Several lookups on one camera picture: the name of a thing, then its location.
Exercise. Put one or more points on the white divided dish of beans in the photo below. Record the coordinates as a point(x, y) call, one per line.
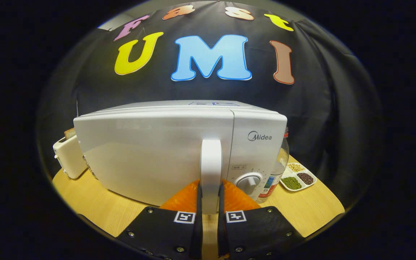
point(291, 183)

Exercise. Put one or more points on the cream toaster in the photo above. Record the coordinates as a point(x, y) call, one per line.
point(69, 155)

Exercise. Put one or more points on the white microwave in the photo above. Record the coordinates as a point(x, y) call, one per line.
point(150, 155)

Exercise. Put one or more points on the clear plastic water bottle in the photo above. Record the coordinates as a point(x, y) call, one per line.
point(278, 166)

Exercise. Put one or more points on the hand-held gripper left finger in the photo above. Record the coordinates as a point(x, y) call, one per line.
point(197, 234)

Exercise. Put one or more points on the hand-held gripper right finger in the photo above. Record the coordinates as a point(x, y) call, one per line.
point(221, 234)

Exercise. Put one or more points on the toast slice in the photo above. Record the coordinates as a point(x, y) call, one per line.
point(70, 133)

